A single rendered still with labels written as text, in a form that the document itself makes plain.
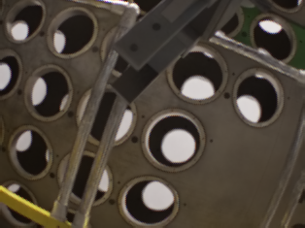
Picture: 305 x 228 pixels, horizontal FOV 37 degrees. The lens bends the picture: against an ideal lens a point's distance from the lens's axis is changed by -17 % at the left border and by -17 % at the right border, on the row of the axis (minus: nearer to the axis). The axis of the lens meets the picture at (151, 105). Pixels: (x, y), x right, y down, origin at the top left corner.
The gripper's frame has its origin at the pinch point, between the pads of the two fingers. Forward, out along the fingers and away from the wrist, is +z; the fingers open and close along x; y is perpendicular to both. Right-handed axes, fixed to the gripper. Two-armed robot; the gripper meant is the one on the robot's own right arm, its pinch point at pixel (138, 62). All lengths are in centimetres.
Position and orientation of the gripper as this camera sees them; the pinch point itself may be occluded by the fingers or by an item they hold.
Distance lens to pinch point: 46.0
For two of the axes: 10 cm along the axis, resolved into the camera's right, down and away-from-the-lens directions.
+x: -0.8, 1.9, 9.8
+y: 7.3, 6.8, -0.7
